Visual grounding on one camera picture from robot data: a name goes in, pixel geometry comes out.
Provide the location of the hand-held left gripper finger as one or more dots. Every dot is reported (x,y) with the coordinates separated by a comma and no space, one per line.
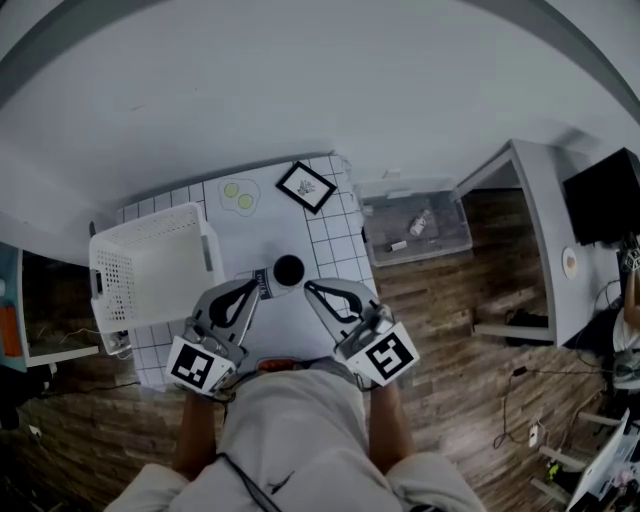
(210,305)
(245,320)

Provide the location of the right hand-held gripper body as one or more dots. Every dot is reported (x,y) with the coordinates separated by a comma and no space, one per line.
(390,355)

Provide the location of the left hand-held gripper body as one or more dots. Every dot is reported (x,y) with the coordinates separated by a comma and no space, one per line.
(195,367)

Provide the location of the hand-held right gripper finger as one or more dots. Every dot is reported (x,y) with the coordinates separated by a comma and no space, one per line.
(327,317)
(357,297)

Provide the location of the white plastic storage bin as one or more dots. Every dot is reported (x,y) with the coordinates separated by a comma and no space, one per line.
(165,270)

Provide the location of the black cup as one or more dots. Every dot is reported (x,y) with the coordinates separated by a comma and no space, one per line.
(289,270)

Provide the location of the person's left forearm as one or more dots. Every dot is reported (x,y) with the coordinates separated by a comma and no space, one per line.
(195,435)

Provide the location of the person's right forearm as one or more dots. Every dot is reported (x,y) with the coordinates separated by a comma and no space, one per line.
(390,430)

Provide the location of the orange box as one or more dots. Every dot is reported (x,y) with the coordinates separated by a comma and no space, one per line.
(10,330)

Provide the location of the orange shoe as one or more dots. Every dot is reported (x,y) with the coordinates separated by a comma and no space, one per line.
(280,365)

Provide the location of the small white stick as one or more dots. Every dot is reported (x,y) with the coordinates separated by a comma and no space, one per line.
(398,246)

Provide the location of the small white bottle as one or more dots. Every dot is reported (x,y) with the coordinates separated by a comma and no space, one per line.
(419,225)

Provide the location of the white grid tablecloth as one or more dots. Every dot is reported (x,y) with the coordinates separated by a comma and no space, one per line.
(280,230)

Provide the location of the clear plastic bin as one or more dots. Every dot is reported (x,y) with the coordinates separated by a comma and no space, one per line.
(450,240)

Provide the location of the black framed drawing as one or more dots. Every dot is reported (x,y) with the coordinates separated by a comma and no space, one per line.
(306,187)

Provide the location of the person's white shirt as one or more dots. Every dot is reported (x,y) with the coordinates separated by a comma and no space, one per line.
(295,440)

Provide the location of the white power strip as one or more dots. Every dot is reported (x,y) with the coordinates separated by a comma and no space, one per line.
(534,435)

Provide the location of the white plate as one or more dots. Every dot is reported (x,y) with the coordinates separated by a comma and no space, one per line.
(570,262)

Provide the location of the white side table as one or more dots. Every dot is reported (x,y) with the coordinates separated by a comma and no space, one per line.
(12,260)

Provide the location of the grey desk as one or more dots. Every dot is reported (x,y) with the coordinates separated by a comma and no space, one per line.
(547,210)

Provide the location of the black monitor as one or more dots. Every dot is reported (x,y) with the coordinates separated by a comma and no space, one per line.
(605,200)

